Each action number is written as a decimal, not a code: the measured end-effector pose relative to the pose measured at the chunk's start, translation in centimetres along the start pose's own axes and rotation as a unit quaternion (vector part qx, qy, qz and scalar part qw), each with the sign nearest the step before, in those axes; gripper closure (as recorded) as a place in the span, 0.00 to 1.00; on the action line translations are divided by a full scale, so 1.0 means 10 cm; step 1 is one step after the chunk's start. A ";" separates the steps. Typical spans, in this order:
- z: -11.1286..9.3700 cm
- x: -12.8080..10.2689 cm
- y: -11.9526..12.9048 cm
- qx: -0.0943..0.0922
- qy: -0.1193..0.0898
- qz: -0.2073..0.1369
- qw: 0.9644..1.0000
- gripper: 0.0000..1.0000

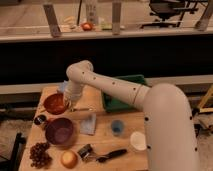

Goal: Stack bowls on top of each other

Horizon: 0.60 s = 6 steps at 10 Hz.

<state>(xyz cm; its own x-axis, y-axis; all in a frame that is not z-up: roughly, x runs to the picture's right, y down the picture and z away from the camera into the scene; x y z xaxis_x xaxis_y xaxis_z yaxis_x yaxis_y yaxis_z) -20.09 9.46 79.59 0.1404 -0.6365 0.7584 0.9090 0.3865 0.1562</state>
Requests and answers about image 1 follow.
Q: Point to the orange-brown bowl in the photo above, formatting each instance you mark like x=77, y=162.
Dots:
x=54, y=104

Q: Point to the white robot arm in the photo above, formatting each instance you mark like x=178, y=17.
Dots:
x=170, y=135

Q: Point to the green plastic bin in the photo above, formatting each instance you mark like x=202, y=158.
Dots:
x=111, y=104

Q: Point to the blue plastic cup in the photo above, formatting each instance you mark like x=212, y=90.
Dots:
x=117, y=127

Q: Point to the light blue crumpled cloth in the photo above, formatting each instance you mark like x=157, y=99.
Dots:
x=62, y=86

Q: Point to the light blue sponge cloth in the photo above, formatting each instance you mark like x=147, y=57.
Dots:
x=88, y=125

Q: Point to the red round object on shelf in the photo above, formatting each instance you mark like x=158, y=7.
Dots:
x=87, y=26

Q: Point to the white plastic cup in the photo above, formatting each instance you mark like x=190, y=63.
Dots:
x=138, y=141

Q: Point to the dark purple bowl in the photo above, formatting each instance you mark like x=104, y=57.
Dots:
x=59, y=132

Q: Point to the small dark can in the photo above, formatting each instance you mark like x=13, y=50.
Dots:
x=40, y=120

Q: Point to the yellow round fruit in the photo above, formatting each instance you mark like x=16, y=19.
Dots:
x=69, y=159

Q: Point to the black office chair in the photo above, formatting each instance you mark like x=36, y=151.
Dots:
x=165, y=9

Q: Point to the bunch of dark grapes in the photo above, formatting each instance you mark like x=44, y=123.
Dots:
x=39, y=156

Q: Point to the black chair left of table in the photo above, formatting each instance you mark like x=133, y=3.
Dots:
x=9, y=164

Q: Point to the black handled kitchen tool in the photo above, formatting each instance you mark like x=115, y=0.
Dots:
x=87, y=154

